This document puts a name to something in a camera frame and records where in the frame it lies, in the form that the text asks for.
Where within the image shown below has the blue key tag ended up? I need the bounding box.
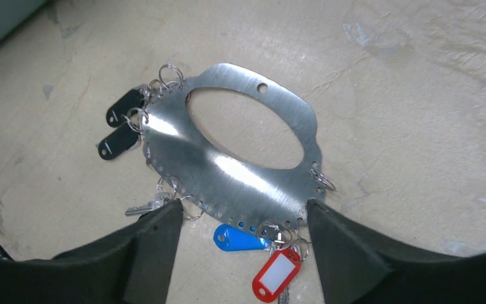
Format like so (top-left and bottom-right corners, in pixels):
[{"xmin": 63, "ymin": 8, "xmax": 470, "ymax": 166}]
[{"xmin": 213, "ymin": 224, "xmax": 270, "ymax": 252}]

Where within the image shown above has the red key tag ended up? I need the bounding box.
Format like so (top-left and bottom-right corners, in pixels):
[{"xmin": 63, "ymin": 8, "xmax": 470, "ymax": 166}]
[{"xmin": 251, "ymin": 248, "xmax": 302, "ymax": 303}]

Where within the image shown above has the black key fob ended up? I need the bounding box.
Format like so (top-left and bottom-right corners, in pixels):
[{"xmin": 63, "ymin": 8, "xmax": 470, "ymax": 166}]
[
  {"xmin": 97, "ymin": 123, "xmax": 142, "ymax": 161},
  {"xmin": 106, "ymin": 89, "xmax": 146, "ymax": 127}
]

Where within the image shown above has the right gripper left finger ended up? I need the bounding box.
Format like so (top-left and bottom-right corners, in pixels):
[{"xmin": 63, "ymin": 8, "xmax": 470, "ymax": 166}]
[{"xmin": 0, "ymin": 199, "xmax": 183, "ymax": 303}]

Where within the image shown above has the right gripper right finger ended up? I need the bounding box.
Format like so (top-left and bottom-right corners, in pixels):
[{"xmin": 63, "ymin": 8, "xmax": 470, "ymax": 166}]
[{"xmin": 307, "ymin": 199, "xmax": 486, "ymax": 303}]

